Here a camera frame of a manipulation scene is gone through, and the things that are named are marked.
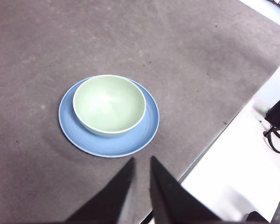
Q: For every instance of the blue round plate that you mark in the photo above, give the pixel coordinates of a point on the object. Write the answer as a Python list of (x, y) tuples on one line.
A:
[(112, 147)]

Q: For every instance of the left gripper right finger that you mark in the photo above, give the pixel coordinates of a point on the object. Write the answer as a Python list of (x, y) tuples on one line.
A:
[(175, 205)]

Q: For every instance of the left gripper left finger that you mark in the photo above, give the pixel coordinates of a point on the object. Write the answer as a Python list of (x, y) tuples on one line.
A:
[(107, 205)]

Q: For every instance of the green ribbed bowl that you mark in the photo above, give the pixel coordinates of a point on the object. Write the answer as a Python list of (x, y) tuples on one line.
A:
[(109, 105)]

